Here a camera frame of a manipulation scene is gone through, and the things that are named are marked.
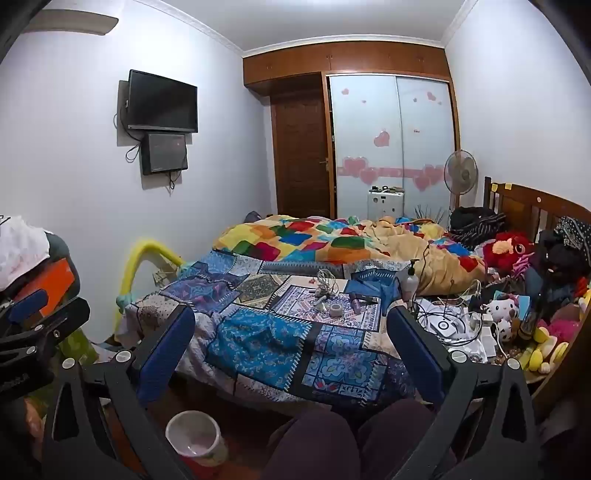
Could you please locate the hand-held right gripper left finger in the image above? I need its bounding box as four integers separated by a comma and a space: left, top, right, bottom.
41, 304, 197, 480

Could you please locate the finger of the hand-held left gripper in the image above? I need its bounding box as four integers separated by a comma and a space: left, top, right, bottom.
0, 325, 63, 365
0, 288, 91, 340

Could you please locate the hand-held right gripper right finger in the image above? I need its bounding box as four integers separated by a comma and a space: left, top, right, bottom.
387, 305, 550, 480

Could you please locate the white trash bin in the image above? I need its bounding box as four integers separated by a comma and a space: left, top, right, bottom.
165, 410, 230, 468

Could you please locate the grey orange bag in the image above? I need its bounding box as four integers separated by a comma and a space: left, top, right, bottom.
9, 233, 84, 305

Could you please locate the white cloth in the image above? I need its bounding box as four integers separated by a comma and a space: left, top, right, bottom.
0, 216, 50, 283

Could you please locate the white pump bottle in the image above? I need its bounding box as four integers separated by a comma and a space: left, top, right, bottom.
399, 259, 422, 304

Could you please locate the blue cloth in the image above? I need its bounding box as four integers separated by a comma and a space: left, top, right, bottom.
351, 269, 403, 302

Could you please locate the person's right leg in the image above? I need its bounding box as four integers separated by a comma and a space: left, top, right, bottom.
356, 398, 446, 480

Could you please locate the person's leg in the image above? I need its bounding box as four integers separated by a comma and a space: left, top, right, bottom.
356, 398, 446, 480
265, 401, 358, 480

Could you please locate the white spotted plush toy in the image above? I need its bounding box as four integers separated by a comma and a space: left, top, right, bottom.
484, 296, 523, 343

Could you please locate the blue patchwork bedspread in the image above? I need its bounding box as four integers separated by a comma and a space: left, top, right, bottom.
124, 249, 419, 412

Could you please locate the yellow plush toy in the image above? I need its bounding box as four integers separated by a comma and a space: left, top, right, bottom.
526, 323, 571, 374

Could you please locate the pink striped toy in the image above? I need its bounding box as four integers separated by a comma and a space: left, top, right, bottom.
509, 255, 533, 280

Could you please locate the red plush toy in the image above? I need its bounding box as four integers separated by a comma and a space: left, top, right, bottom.
482, 231, 536, 274

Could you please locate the person's left leg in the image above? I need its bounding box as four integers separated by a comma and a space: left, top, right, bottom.
265, 401, 358, 480

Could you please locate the dark spiky plant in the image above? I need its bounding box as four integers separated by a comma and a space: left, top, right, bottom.
412, 202, 448, 224

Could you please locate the black clothes pile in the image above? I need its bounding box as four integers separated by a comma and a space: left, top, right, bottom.
450, 206, 507, 251
534, 216, 591, 298

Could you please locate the pink plush toy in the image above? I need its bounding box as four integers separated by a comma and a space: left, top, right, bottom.
546, 316, 583, 343

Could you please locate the colourful patchwork blanket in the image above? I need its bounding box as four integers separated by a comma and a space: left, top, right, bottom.
212, 213, 488, 297

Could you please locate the small white cabinet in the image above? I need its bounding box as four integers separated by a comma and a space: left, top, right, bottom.
367, 187, 406, 219

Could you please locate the brown wooden headboard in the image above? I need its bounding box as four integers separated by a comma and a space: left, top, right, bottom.
482, 175, 591, 409

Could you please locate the white standing fan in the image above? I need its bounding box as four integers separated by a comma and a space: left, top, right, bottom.
444, 150, 479, 214

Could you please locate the wooden wardrobe with frosted doors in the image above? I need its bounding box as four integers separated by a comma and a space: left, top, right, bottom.
243, 41, 462, 223

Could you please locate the brown wooden door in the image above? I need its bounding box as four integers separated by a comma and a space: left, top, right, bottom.
270, 88, 334, 219

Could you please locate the white air conditioner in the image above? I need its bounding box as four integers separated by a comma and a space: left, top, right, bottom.
23, 9, 119, 36

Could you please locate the yellow padded bed rail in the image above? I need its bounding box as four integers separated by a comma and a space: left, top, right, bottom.
113, 237, 186, 334

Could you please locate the white tangled cable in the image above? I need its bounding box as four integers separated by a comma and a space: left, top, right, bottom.
315, 269, 339, 297

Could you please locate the black television cable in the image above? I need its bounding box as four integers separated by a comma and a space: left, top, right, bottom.
113, 99, 141, 163

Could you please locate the black wall television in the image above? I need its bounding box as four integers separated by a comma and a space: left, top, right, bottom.
127, 69, 199, 134

